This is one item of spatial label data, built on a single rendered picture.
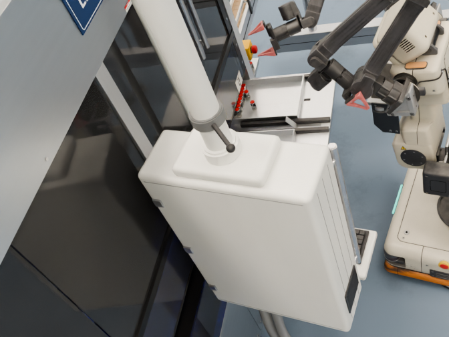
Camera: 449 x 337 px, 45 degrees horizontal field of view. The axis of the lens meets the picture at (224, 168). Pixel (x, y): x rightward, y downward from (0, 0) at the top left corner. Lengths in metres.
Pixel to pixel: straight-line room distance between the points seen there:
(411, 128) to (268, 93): 0.69
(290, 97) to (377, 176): 0.96
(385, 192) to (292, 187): 1.92
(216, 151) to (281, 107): 1.18
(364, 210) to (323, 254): 1.68
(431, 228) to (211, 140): 1.61
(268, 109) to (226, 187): 1.18
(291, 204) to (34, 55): 0.67
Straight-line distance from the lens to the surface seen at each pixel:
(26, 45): 1.26
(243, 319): 2.51
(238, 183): 1.35
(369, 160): 3.36
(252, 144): 1.39
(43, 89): 1.28
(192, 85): 1.21
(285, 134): 2.37
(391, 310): 2.84
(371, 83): 1.93
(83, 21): 1.44
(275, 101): 2.54
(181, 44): 1.15
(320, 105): 2.46
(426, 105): 2.23
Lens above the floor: 2.57
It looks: 46 degrees down
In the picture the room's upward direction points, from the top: 25 degrees counter-clockwise
